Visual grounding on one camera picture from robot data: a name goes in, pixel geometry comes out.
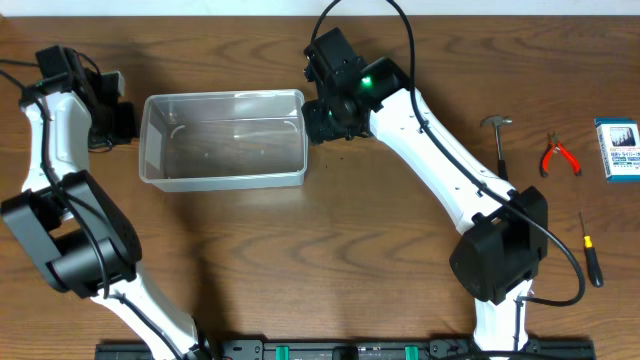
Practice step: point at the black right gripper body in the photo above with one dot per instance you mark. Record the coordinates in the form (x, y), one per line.
(317, 122)

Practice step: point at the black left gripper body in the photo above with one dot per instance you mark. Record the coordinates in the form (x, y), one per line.
(122, 121)

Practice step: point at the clear plastic container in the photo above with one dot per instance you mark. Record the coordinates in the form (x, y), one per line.
(229, 140)

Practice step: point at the small steel claw hammer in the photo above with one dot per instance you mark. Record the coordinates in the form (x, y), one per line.
(499, 121)

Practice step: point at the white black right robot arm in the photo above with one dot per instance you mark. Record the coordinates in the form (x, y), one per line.
(502, 230)

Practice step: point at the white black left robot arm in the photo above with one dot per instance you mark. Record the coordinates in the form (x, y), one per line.
(76, 236)

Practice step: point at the blue white screwdriver box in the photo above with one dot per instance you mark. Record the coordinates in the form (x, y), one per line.
(618, 140)

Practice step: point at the black yellow screwdriver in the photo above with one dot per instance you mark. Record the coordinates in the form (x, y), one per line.
(593, 267)

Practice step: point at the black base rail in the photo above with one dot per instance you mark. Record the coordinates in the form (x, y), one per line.
(452, 348)

